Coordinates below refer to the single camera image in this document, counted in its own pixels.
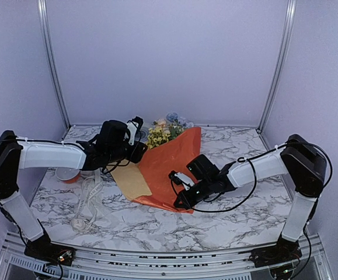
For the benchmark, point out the aluminium frame post left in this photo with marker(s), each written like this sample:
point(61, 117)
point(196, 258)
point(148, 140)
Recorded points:
point(45, 28)

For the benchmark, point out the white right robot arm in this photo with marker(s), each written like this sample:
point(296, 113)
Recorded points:
point(303, 165)

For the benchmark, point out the grey ringed plate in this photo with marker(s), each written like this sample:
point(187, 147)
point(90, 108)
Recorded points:
point(144, 132)

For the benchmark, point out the aluminium frame post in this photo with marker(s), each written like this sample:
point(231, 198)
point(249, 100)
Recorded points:
point(282, 56)
point(45, 28)

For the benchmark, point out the orange cup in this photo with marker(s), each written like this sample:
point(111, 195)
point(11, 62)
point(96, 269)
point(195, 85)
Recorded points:
point(67, 175)

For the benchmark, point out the aluminium frame post right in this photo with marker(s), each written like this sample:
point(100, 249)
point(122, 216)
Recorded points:
point(282, 56)

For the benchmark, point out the green leafy fake stem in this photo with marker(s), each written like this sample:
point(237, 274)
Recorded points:
point(175, 131)

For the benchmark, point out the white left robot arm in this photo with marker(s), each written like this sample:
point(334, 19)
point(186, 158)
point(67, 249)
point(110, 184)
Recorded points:
point(18, 153)

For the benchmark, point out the pink rose fake stem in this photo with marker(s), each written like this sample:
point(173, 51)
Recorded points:
point(162, 122)

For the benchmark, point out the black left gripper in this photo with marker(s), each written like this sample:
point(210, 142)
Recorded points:
point(138, 153)

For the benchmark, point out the cream ribbon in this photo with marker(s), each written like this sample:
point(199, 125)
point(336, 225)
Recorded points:
point(91, 188)

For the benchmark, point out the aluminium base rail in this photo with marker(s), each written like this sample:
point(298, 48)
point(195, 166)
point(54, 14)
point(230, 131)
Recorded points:
point(96, 263)

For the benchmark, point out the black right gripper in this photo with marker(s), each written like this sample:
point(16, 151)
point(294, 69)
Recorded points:
point(187, 200)

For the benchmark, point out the yellow daisy fake bunch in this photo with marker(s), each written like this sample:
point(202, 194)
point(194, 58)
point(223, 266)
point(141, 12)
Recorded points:
point(157, 136)

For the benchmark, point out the blue fake flower stem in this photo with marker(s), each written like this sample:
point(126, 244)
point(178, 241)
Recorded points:
point(174, 118)

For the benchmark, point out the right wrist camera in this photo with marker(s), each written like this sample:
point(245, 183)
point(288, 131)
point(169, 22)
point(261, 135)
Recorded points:
point(181, 179)

